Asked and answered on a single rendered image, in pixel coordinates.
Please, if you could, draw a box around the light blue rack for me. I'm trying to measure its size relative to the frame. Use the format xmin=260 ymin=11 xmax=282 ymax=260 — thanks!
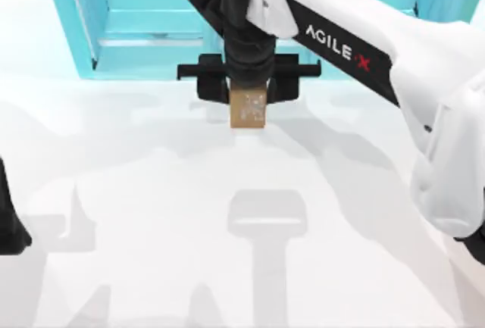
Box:
xmin=41 ymin=0 xmax=480 ymax=81

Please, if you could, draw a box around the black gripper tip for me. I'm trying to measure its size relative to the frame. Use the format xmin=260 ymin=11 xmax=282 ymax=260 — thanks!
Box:
xmin=0 ymin=156 xmax=33 ymax=258

